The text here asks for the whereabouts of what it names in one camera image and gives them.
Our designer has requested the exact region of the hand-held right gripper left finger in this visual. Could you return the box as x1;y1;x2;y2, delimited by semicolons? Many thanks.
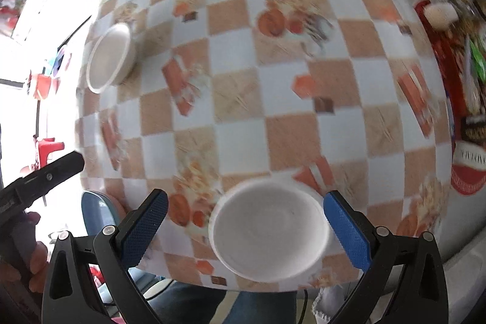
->
41;188;169;324

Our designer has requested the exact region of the black cable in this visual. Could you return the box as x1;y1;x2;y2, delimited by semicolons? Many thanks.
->
296;290;309;324

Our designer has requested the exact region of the white fringed cloth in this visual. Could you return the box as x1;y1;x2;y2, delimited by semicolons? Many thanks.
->
312;285;343;322

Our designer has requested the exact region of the red round tin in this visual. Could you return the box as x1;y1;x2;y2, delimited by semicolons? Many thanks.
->
451;140;486;196

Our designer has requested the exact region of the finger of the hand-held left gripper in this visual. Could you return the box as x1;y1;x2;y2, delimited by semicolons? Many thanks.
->
8;151;85;208

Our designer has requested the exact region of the person's right leg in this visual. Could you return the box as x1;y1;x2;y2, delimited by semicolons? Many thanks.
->
228;290;297;324

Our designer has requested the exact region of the checkered printed tablecloth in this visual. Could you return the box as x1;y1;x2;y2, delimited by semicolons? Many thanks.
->
74;0;457;290

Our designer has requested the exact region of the green snack packet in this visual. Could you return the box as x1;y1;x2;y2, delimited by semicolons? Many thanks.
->
469;37;486;79

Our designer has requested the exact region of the person's left leg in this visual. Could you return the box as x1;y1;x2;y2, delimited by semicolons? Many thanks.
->
148;278;229;324

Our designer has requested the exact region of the red plastic stool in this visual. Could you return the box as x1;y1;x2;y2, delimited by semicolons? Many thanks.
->
28;71;60;101
31;137;66;173

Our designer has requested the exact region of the person's leg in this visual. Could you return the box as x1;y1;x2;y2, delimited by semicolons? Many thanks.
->
148;278;229;324
228;290;297;324

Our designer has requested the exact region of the person's left hand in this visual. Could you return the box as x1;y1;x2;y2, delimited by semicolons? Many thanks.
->
23;211;49;291

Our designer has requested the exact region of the white foam fruit net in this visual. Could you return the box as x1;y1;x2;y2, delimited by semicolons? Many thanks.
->
424;2;461;29

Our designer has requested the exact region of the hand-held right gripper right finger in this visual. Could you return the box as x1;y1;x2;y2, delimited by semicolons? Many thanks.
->
322;189;450;324

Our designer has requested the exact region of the blue oval plate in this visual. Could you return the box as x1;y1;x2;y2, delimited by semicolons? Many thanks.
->
81;190;128;241

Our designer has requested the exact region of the red printed box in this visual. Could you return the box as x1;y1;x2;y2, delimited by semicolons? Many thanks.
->
413;0;457;113

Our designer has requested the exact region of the large white bowl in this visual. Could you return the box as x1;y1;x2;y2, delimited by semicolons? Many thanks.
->
208;181;330;281

